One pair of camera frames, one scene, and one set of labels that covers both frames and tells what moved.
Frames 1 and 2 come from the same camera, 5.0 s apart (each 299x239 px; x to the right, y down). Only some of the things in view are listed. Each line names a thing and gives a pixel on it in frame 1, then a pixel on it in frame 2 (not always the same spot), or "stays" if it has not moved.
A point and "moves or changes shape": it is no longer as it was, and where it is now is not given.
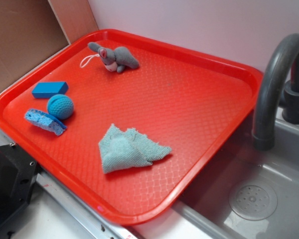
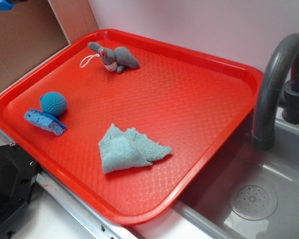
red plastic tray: x=123 y=123 stays
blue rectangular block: x=48 y=89 → x=3 y=5
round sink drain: x=253 y=202 stays
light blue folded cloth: x=120 y=150 stays
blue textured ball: x=61 y=106 moves or changes shape
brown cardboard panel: x=24 y=33 stays
